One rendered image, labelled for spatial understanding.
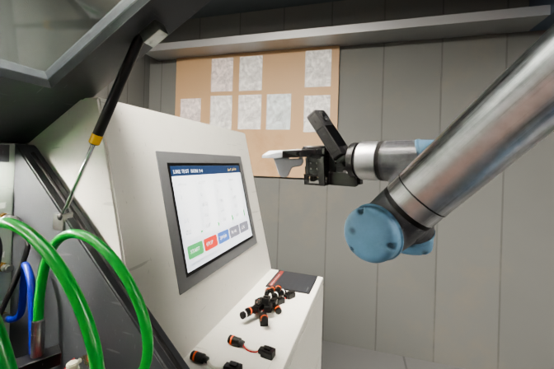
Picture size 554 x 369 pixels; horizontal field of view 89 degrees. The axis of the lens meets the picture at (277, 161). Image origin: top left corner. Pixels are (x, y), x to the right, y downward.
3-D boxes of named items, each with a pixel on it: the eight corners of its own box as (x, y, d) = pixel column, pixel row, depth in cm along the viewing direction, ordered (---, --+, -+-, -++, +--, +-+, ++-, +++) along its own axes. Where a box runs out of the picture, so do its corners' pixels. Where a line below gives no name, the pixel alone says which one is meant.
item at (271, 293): (274, 334, 74) (274, 313, 74) (237, 325, 77) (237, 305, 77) (296, 296, 95) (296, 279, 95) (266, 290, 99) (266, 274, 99)
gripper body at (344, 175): (300, 184, 62) (351, 189, 54) (298, 145, 61) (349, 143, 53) (320, 179, 68) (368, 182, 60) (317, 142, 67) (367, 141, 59)
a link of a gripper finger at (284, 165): (261, 179, 61) (304, 177, 60) (259, 151, 61) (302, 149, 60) (263, 177, 64) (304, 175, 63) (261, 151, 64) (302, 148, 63)
